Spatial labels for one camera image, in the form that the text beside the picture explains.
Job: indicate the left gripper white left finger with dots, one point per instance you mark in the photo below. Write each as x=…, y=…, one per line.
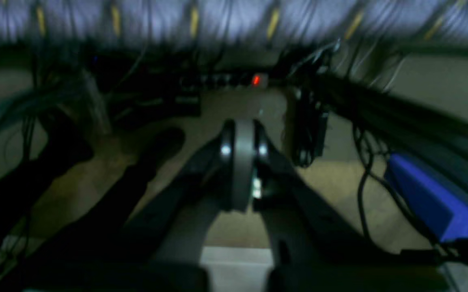
x=104, y=251

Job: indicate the left gripper black-tipped right finger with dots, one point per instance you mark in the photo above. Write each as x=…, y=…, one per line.
x=313, y=247

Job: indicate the black power strip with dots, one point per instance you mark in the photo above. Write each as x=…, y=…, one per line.
x=218, y=81

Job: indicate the blue fan-pattern table cloth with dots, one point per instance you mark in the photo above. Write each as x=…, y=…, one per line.
x=177, y=24

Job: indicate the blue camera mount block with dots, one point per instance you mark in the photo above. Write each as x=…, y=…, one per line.
x=445, y=215

